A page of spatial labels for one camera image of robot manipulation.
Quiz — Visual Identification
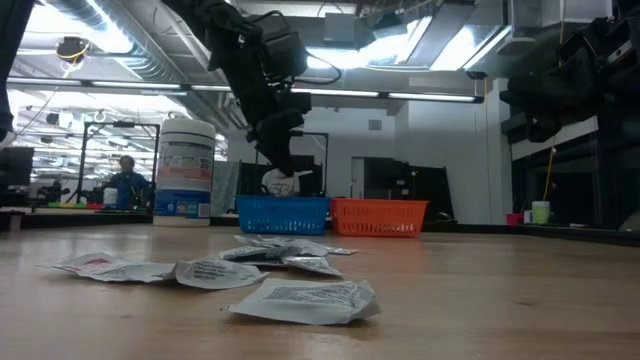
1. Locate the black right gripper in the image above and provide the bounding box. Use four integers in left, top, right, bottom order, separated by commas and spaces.
499, 14, 640, 144

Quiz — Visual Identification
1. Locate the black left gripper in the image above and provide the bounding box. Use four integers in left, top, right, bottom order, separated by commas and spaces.
244, 89, 314, 177

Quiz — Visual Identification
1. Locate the white text packet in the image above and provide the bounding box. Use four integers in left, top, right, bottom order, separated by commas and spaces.
227, 278, 382, 327

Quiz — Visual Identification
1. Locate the person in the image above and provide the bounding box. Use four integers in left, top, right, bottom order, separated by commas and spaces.
102, 154, 154, 211
260, 167, 302, 198

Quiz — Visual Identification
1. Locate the black background panel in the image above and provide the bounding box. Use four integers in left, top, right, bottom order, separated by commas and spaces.
238, 154, 325, 198

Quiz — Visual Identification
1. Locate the blue plastic basket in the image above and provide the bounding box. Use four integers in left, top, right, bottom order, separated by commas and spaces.
234, 194, 331, 236

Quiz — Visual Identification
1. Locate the grey cloth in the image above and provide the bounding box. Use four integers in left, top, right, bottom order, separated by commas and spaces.
211, 160, 242, 218

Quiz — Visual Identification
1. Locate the white door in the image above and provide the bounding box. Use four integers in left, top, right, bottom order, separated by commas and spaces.
350, 156, 367, 200

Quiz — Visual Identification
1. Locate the white wipes canister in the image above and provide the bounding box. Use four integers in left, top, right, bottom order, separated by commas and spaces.
152, 118, 217, 229

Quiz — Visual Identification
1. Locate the pale green cup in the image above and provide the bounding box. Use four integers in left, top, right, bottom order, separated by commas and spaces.
531, 200, 551, 225

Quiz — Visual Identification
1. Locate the orange plastic basket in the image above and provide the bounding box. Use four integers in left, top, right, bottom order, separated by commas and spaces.
329, 198, 430, 239

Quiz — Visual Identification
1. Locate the bright ceiling light panel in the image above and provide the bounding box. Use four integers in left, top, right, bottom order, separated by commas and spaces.
299, 43, 375, 71

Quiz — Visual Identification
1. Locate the long ceiling tube light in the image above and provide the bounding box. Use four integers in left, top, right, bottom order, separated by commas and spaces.
0, 75, 485, 104

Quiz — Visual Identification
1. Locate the grey ceiling box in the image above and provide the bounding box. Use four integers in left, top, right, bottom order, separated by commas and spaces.
323, 11, 357, 44

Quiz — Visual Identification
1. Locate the coloured blocks row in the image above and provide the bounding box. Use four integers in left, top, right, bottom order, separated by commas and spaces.
47, 201, 106, 211

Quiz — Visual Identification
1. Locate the black monitor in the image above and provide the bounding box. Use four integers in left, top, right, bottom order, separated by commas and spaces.
0, 146, 36, 190

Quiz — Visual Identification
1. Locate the black background station frame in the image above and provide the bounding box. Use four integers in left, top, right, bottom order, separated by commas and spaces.
255, 129, 330, 199
76, 120, 162, 205

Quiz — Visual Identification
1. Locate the yellow hanging cable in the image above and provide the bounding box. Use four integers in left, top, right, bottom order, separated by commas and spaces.
542, 0, 566, 202

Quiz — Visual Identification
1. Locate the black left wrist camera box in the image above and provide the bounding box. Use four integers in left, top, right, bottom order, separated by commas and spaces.
249, 12, 309, 81

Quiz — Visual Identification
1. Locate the wide silver ventilation duct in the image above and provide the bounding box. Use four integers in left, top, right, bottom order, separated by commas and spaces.
44, 0, 236, 132

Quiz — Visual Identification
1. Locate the yellow black cable reel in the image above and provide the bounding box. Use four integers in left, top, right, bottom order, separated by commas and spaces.
54, 35, 91, 65

